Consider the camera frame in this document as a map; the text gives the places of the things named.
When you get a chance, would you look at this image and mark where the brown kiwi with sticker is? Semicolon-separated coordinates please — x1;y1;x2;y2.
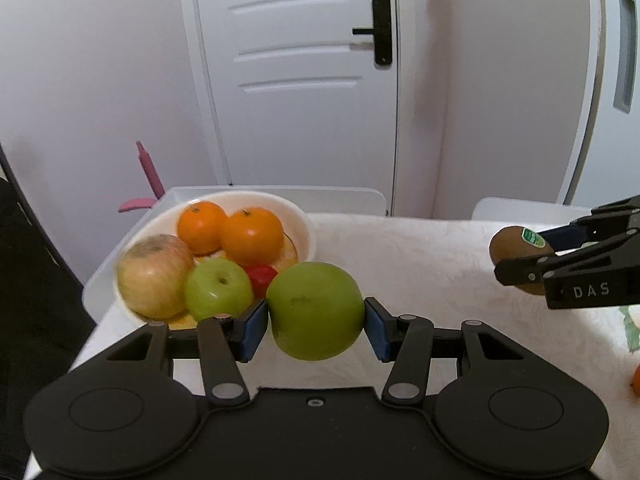
488;224;558;296

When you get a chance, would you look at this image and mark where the small green apple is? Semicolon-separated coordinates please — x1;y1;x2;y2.
184;258;254;322

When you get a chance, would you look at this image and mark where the large green apple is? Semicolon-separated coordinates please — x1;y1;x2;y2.
266;261;364;361

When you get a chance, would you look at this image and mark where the red yellow apple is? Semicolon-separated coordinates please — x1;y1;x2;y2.
115;234;195;320

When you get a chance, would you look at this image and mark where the white sliding wardrobe door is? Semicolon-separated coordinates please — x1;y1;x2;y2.
558;0;639;207

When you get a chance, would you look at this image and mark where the floral tablecloth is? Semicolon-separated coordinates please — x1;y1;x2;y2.
25;217;639;479

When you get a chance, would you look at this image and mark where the red cherry tomato right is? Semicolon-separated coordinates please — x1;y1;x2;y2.
244;264;278;299

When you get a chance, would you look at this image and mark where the orange right in bowl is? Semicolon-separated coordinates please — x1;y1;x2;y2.
221;207;284;266

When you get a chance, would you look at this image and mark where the orange in bowl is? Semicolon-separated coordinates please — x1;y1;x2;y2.
176;200;228;256
221;207;284;266

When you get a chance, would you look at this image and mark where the orange left in bowl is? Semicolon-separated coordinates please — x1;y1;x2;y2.
176;200;228;256

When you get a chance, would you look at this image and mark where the white fruit bowl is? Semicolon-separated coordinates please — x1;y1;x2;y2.
113;190;317;330

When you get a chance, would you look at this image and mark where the pink plastic stand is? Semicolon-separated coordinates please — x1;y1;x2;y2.
117;140;167;214

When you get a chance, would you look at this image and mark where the black door handle lock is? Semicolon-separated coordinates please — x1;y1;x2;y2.
352;0;394;66

